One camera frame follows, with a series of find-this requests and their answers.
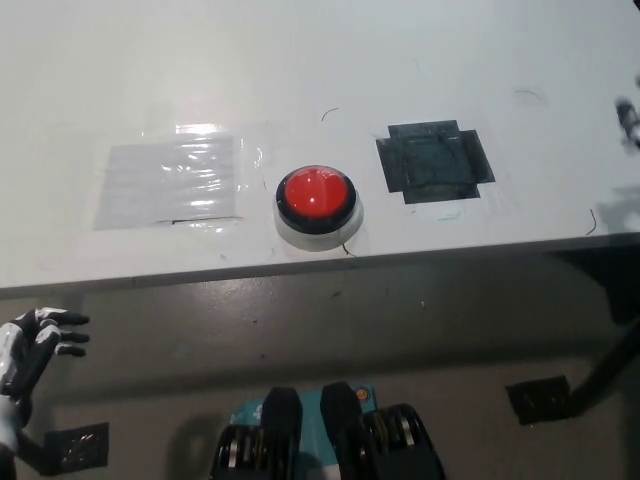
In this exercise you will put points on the black tape patch on desk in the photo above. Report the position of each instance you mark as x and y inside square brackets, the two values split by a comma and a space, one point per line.
[432, 162]

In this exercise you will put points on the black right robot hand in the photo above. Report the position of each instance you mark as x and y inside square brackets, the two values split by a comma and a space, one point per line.
[629, 117]

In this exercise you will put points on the red dome push button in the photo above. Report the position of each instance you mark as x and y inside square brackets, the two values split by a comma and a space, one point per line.
[316, 192]

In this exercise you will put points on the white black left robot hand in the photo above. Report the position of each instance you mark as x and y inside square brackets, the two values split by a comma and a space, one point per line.
[20, 350]

